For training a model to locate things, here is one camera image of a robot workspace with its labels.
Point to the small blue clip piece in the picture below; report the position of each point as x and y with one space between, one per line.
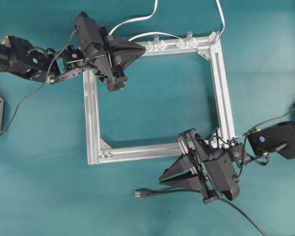
213 144

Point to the square aluminium extrusion frame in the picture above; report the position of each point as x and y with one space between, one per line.
209 47

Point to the metal peg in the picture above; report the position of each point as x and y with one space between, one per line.
156 41
189 37

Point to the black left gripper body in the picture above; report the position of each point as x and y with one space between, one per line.
115 83

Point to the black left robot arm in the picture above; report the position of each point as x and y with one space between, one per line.
20 58

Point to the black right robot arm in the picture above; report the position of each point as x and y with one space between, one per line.
278 138

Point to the right metal peg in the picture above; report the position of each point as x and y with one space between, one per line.
189 37

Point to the middle metal peg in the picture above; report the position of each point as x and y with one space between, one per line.
156 41

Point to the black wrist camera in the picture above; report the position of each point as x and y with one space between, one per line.
221 173
88 36

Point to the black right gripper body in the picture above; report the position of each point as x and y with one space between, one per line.
195 150

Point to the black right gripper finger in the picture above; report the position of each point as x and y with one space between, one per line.
186 180
185 163

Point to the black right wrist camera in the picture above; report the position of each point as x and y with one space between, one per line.
221 173

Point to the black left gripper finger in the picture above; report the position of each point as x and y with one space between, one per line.
109 66
117 44

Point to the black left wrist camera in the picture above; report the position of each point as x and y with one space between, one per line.
88 36

